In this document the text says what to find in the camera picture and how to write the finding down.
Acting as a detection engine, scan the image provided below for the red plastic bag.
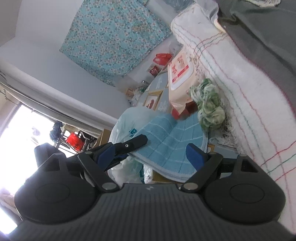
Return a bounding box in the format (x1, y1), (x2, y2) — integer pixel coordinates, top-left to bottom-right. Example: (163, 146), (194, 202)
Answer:
(153, 53), (172, 66)

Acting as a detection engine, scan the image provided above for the blue striped towel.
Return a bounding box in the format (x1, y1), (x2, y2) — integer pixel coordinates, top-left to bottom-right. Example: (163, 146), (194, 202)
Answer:
(130, 113), (208, 183)

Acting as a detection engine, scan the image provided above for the dark grey blanket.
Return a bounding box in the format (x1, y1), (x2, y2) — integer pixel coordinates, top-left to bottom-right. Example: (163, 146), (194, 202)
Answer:
(217, 1), (295, 106)

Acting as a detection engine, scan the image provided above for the red bag on balcony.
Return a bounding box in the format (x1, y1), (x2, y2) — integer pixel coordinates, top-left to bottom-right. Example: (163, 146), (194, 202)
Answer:
(66, 133), (84, 152)

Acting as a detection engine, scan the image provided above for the teal floral wall cloth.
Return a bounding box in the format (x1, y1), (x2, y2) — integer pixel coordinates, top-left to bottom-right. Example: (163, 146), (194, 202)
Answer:
(60, 1), (171, 86)

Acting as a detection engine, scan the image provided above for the brown cardboard box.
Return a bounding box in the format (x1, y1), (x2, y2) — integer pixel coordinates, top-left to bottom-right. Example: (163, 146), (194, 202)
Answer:
(95, 129), (111, 147)

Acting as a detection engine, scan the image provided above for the red white wipes pack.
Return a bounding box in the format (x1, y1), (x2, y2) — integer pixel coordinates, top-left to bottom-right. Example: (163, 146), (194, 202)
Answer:
(168, 49), (199, 120)

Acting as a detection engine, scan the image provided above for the white plastic bag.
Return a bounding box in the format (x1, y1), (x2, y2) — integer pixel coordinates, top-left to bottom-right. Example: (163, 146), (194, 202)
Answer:
(108, 106), (163, 188)

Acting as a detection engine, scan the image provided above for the green white cloth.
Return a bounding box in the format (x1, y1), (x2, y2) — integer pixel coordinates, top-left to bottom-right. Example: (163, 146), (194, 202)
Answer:
(189, 78), (226, 132)

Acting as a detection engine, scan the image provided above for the white plaid blanket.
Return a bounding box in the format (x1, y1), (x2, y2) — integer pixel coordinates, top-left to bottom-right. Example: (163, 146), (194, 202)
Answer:
(171, 4), (295, 230)

